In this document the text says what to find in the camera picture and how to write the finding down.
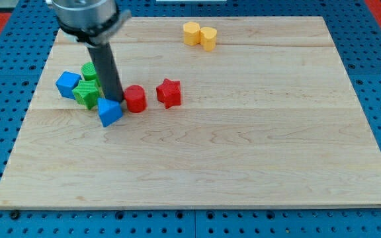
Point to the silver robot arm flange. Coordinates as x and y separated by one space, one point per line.
91 22

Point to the blue cube block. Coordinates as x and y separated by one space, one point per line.
66 84

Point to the red star block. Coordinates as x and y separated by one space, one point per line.
169 93

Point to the red cylinder block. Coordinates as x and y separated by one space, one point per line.
135 98

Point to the light wooden board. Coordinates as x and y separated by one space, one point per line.
268 120

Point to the blue triangular prism block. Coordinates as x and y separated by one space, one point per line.
109 111

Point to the yellow heart block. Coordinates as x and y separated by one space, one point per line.
208 36

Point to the yellow hexagon block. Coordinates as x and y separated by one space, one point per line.
191 33

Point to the green star block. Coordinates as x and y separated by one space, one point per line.
87 93

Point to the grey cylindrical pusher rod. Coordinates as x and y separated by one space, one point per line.
106 69

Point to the green cylinder block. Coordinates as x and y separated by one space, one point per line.
89 73

